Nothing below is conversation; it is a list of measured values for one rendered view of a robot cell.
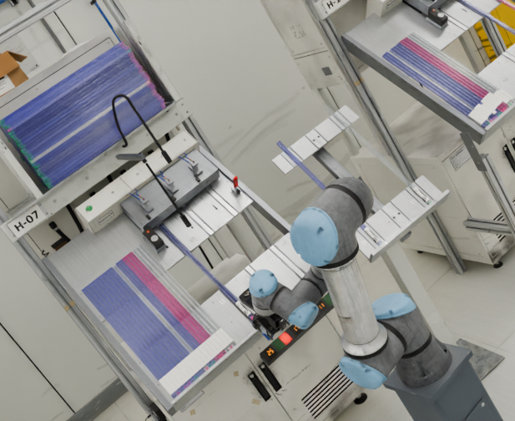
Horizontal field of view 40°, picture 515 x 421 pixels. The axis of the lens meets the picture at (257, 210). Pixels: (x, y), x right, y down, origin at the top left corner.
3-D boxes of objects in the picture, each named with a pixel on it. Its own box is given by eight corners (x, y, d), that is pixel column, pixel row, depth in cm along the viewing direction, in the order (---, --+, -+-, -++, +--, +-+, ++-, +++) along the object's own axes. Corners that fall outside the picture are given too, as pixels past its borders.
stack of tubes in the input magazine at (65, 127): (169, 105, 251) (125, 38, 242) (49, 190, 235) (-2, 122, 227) (158, 107, 262) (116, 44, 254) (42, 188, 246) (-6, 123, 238)
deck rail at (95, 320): (176, 412, 216) (173, 406, 211) (171, 417, 215) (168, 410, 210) (52, 265, 248) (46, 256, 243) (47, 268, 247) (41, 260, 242)
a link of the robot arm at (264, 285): (267, 299, 184) (241, 283, 187) (270, 317, 193) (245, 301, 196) (285, 277, 187) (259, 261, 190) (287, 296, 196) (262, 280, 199)
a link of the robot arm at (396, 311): (438, 324, 186) (415, 285, 182) (413, 361, 179) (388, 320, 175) (402, 322, 195) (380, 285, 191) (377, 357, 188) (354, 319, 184)
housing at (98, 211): (204, 164, 267) (198, 140, 255) (98, 243, 252) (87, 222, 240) (190, 152, 271) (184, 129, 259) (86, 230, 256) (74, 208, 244)
